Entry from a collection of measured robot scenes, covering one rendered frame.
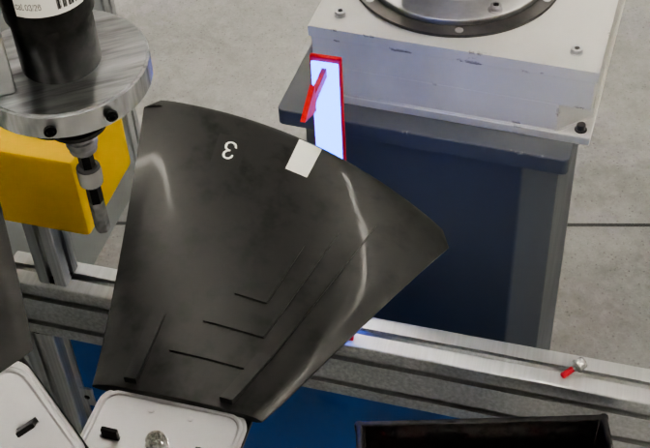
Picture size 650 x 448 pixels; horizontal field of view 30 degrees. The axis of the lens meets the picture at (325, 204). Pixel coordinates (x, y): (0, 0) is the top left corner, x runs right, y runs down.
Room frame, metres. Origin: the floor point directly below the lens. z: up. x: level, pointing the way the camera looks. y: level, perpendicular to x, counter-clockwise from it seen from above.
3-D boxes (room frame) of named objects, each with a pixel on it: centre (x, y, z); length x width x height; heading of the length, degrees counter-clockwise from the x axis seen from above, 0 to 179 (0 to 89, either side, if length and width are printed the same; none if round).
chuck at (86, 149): (0.39, 0.10, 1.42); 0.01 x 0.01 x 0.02
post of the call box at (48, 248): (0.82, 0.27, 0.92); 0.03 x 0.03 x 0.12; 72
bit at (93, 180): (0.39, 0.10, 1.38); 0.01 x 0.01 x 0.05
